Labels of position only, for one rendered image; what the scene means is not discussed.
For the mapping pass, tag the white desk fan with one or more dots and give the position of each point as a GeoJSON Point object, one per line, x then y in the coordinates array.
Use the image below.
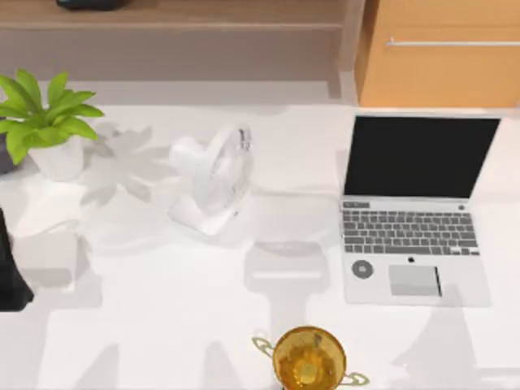
{"type": "Point", "coordinates": [211, 174]}

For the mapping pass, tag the green plant in white pot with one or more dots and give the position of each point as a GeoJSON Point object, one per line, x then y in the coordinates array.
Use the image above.
{"type": "Point", "coordinates": [45, 126]}

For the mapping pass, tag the silver laptop with black screen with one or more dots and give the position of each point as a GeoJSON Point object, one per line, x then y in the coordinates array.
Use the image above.
{"type": "Point", "coordinates": [414, 227]}

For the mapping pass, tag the orange wooden cupboard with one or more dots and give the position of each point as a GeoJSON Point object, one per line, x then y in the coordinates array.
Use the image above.
{"type": "Point", "coordinates": [438, 77]}

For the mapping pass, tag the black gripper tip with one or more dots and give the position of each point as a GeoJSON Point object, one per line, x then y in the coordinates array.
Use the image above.
{"type": "Point", "coordinates": [11, 271]}

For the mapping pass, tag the dark object on shelf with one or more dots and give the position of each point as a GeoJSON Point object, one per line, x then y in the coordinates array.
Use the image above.
{"type": "Point", "coordinates": [89, 3]}

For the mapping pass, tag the open wooden shelf unit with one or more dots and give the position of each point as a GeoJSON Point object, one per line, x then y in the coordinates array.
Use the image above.
{"type": "Point", "coordinates": [178, 44]}

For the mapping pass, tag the gold trophy cup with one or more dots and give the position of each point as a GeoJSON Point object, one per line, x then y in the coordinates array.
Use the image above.
{"type": "Point", "coordinates": [308, 361]}

